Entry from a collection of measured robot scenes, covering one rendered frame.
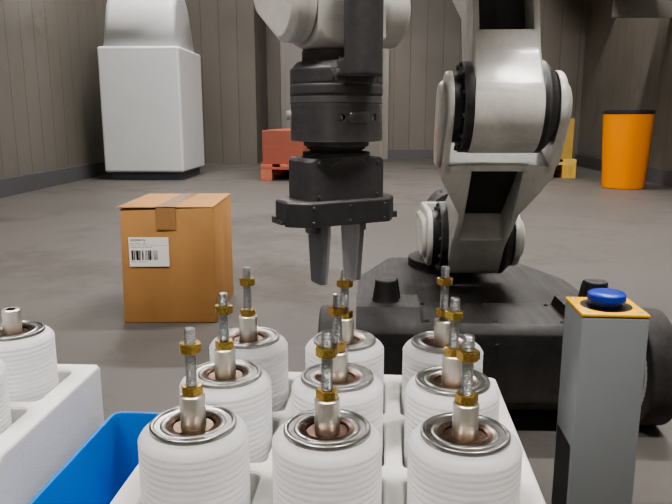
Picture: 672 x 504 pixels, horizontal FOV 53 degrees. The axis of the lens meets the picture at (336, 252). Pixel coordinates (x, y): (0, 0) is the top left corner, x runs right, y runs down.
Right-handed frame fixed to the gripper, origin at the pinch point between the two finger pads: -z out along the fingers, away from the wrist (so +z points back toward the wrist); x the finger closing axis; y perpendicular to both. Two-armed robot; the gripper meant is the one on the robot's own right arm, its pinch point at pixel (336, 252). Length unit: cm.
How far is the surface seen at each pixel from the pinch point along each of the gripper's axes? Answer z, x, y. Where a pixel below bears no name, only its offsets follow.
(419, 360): -14.2, 12.0, 1.6
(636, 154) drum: -13, 396, 258
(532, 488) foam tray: -20.4, 11.3, -17.0
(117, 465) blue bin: -33.6, -16.9, 30.7
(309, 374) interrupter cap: -13.1, -2.2, 1.7
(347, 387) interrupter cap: -13.0, -0.7, -3.5
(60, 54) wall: 61, 49, 525
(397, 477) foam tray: -20.4, 1.5, -9.3
